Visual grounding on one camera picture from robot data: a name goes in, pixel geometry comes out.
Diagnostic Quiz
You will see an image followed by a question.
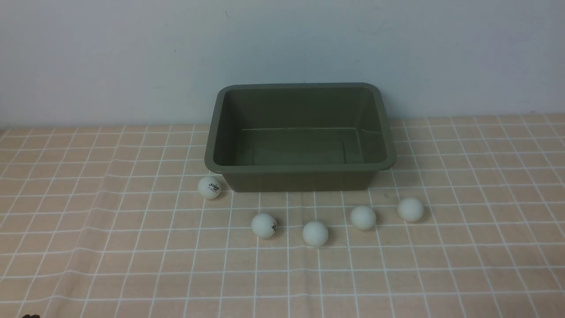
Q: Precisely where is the peach checkered tablecloth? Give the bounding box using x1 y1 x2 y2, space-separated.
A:
0 114 565 318

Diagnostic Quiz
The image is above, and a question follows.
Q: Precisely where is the olive green plastic bin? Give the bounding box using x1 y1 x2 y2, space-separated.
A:
204 83 397 193

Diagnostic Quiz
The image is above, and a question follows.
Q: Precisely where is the plain white ball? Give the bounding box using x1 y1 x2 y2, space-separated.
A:
397 197 425 222
302 221 329 248
350 205 376 230

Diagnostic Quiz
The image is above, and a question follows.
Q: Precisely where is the white ball with logo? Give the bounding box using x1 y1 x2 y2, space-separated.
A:
197 176 222 200

